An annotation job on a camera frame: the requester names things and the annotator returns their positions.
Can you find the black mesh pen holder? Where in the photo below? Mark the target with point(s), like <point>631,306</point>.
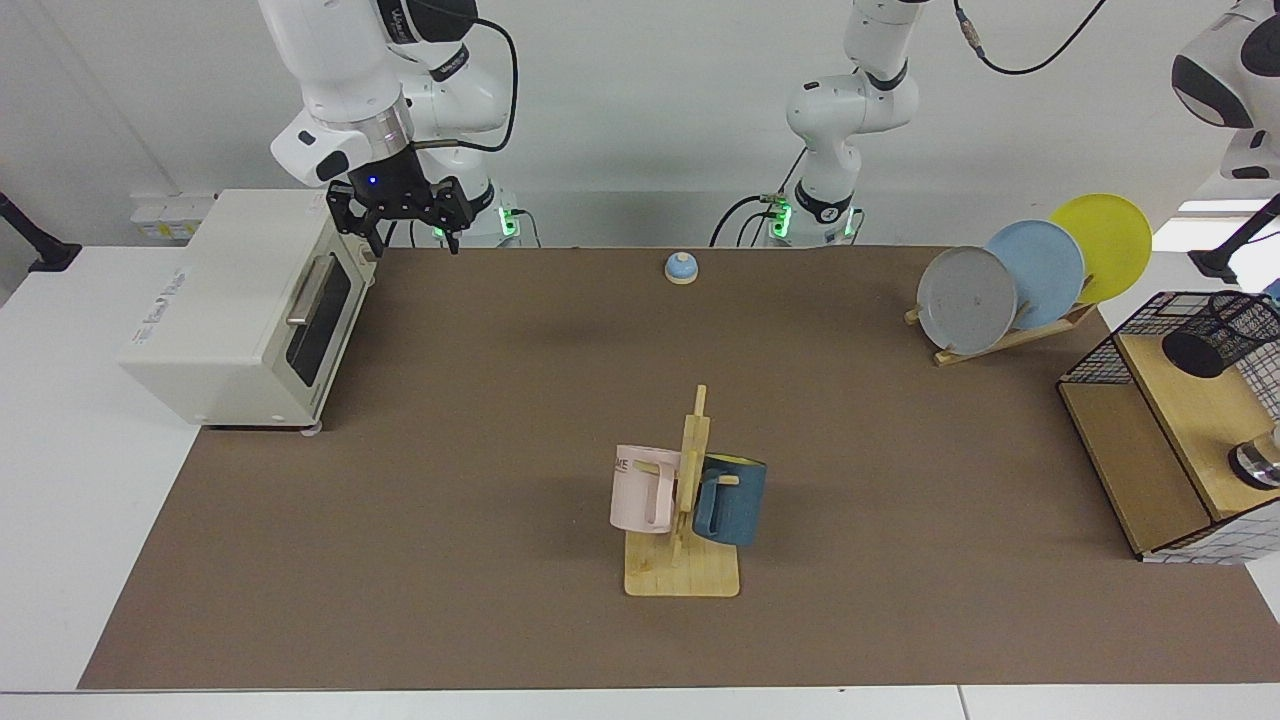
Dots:
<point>1195,355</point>

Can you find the pale toaster oven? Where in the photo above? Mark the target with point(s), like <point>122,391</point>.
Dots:
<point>230,300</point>

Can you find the small blue round bell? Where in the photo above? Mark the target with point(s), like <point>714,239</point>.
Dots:
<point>681,268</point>

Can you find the pink mug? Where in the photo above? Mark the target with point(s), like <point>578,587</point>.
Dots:
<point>635,495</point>

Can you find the brown table cloth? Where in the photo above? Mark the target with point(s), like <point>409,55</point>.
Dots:
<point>500,550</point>

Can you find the dark blue mug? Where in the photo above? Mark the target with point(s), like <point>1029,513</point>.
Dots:
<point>735,505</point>

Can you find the wooden cup stand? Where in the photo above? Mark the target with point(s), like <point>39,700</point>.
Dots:
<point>680,575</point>

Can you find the grey plate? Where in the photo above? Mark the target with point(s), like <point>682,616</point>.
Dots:
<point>965,300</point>

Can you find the wooden plate rack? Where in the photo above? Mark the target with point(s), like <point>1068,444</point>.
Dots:
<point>985,347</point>

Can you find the light blue plate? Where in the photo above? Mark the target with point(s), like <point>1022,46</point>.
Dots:
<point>1050,270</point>

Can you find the yellow plate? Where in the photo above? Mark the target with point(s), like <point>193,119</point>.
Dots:
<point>1115,245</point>

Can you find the black camera stand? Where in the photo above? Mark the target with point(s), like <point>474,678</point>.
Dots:
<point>1215,265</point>
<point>50,255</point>

